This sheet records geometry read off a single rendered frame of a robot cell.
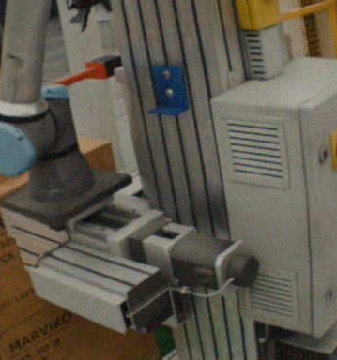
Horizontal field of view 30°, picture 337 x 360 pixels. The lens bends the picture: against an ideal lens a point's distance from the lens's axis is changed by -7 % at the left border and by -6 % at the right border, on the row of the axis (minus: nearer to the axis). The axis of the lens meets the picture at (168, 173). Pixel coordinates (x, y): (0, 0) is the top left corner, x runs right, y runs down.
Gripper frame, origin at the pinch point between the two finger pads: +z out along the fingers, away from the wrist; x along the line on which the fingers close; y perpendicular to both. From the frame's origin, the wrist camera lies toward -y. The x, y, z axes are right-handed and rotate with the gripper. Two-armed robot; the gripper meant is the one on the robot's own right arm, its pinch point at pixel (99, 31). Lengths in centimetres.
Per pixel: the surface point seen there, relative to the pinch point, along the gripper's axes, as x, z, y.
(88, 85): -122, 47, -75
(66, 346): -6, 92, 35
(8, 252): -6, 52, 43
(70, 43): -131, 24, -75
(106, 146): -6.8, 36.1, 0.6
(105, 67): 4.2, 10.1, 3.3
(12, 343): -6, 80, 53
